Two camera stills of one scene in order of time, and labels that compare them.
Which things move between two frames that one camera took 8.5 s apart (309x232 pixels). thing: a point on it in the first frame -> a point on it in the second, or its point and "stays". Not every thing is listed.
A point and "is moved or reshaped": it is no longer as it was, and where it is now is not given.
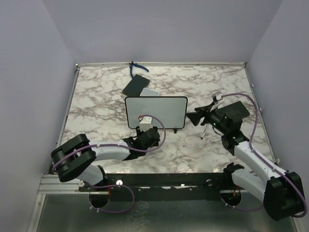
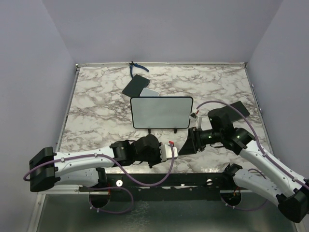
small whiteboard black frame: x=173 y=110 is moved or reshaped
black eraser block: x=237 y=109 stays
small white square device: x=147 y=92 stays
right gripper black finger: x=195 y=117 -> x=189 y=147
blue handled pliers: x=131 y=64 stays
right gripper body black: x=216 y=120 -> x=202 y=138
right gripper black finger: x=204 y=109 -> x=191 y=133
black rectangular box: x=135 y=86 stays
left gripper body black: x=139 y=133 -> x=153 y=158
